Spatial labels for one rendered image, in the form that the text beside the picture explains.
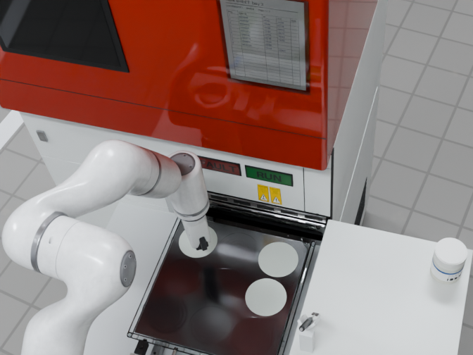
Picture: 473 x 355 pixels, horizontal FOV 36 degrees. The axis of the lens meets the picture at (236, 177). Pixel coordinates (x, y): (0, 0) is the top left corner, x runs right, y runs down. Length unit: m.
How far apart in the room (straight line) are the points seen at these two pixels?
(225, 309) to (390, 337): 0.40
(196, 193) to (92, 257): 0.48
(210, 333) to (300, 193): 0.40
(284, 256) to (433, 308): 0.39
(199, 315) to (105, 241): 0.68
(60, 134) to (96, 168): 0.75
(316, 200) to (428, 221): 1.28
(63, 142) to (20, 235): 0.79
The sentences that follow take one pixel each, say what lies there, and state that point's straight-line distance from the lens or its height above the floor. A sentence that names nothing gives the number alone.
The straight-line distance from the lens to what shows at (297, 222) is 1.83.
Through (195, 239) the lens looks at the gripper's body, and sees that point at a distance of 1.67.
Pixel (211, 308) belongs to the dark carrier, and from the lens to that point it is 1.78.
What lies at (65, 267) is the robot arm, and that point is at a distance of 1.15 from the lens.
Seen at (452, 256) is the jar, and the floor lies 1.06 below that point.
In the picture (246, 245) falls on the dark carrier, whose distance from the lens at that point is 1.85.
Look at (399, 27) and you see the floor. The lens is 3.71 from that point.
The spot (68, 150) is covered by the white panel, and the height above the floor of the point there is 1.03.
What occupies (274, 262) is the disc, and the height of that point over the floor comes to 0.90.
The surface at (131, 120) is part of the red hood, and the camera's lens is 1.65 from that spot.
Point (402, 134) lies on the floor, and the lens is 3.24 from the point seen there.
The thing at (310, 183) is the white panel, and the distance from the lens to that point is 1.70.
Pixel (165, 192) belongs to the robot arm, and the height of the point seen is 1.38.
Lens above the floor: 2.48
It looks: 53 degrees down
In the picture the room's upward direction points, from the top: 9 degrees counter-clockwise
